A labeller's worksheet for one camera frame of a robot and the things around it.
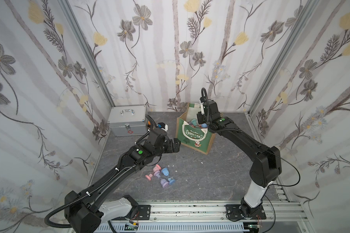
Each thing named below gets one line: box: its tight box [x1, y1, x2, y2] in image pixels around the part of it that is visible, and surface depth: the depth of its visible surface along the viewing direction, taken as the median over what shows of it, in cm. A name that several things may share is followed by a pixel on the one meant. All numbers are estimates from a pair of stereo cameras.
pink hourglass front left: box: [144, 164, 162, 182], surface depth 88 cm
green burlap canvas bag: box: [175, 102, 216, 155], surface depth 95 cm
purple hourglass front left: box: [153, 170, 170, 189], surface depth 84 cm
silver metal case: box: [107, 105, 147, 137], surface depth 100 cm
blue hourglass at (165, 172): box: [161, 166, 176, 185], surface depth 88 cm
